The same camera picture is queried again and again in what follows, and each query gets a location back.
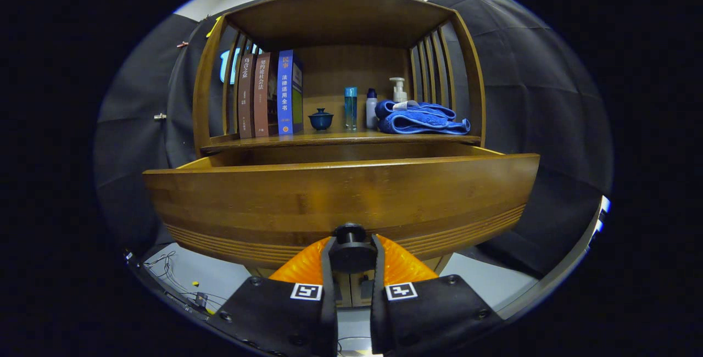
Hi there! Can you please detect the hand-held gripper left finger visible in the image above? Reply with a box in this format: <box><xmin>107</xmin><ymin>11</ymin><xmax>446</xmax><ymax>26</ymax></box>
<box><xmin>206</xmin><ymin>235</ymin><xmax>339</xmax><ymax>357</ymax></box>

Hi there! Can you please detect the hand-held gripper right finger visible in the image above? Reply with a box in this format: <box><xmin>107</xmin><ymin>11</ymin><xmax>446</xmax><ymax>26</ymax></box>
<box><xmin>371</xmin><ymin>234</ymin><xmax>504</xmax><ymax>355</ymax></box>

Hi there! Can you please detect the wooden drawer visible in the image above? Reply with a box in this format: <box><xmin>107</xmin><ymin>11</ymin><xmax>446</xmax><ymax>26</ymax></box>
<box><xmin>143</xmin><ymin>143</ymin><xmax>541</xmax><ymax>275</ymax></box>

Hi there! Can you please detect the wooden countertop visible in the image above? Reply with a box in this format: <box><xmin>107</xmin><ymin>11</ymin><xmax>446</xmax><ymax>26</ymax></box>
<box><xmin>200</xmin><ymin>128</ymin><xmax>482</xmax><ymax>154</ymax></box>

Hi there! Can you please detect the wooden cabinet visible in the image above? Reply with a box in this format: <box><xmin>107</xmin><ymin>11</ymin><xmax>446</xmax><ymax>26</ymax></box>
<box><xmin>192</xmin><ymin>0</ymin><xmax>487</xmax><ymax>309</ymax></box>

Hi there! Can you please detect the blue folded towel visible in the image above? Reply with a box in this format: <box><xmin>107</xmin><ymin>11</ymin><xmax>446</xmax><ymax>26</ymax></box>
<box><xmin>375</xmin><ymin>99</ymin><xmax>471</xmax><ymax>136</ymax></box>

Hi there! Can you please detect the white board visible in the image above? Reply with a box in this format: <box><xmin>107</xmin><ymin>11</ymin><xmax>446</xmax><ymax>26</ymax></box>
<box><xmin>585</xmin><ymin>195</ymin><xmax>611</xmax><ymax>250</ymax></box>

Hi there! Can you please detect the dark blue lidded teacup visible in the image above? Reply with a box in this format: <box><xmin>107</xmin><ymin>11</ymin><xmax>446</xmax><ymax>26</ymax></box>
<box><xmin>308</xmin><ymin>108</ymin><xmax>334</xmax><ymax>131</ymax></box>

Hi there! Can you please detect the small white bottle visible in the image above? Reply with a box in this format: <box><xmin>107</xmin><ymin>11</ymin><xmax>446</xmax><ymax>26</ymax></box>
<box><xmin>366</xmin><ymin>88</ymin><xmax>379</xmax><ymax>129</ymax></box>

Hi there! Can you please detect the clear blue bottle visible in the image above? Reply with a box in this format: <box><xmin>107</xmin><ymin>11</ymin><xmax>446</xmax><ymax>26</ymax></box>
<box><xmin>344</xmin><ymin>86</ymin><xmax>358</xmax><ymax>130</ymax></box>

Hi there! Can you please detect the dark brown book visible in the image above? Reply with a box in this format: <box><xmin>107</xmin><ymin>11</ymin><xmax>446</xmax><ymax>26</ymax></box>
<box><xmin>237</xmin><ymin>53</ymin><xmax>257</xmax><ymax>140</ymax></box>

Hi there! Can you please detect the blue book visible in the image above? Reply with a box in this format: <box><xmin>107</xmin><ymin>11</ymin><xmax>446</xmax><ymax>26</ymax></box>
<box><xmin>277</xmin><ymin>49</ymin><xmax>304</xmax><ymax>136</ymax></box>

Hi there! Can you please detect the white pump bottle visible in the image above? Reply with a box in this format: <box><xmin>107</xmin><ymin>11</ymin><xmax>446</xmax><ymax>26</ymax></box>
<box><xmin>389</xmin><ymin>77</ymin><xmax>409</xmax><ymax>104</ymax></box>

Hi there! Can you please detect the thin floor cable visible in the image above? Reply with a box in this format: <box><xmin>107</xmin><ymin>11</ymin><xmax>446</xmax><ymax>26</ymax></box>
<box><xmin>144</xmin><ymin>251</ymin><xmax>227</xmax><ymax>314</ymax></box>

